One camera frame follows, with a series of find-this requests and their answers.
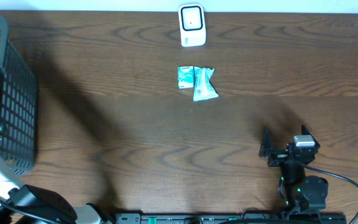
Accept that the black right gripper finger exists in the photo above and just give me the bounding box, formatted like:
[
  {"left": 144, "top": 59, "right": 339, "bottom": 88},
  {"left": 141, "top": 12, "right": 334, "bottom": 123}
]
[
  {"left": 259, "top": 127, "right": 273, "bottom": 156},
  {"left": 301, "top": 124, "right": 319, "bottom": 146}
]

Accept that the mint green snack packet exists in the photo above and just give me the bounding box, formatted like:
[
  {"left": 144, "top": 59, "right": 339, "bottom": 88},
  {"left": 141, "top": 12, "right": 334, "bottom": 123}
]
[{"left": 193, "top": 67, "right": 219, "bottom": 102}]

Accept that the teal small tissue pack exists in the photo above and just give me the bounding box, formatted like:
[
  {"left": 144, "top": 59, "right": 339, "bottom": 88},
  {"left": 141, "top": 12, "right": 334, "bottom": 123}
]
[{"left": 178, "top": 66, "right": 195, "bottom": 89}]

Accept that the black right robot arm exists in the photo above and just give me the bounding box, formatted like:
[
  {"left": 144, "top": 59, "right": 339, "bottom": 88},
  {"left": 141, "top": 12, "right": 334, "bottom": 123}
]
[{"left": 259, "top": 125, "right": 328, "bottom": 220}]

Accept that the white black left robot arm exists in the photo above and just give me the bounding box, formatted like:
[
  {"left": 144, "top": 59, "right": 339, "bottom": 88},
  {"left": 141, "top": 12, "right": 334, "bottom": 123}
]
[{"left": 0, "top": 156, "right": 116, "bottom": 223}]

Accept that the dark grey plastic basket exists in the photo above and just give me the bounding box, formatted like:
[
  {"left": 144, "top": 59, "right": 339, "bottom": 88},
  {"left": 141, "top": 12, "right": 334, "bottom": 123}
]
[{"left": 0, "top": 15, "right": 39, "bottom": 175}]

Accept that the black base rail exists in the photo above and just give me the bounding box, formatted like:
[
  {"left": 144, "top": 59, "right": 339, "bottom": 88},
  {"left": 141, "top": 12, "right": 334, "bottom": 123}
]
[{"left": 114, "top": 212, "right": 347, "bottom": 224}]

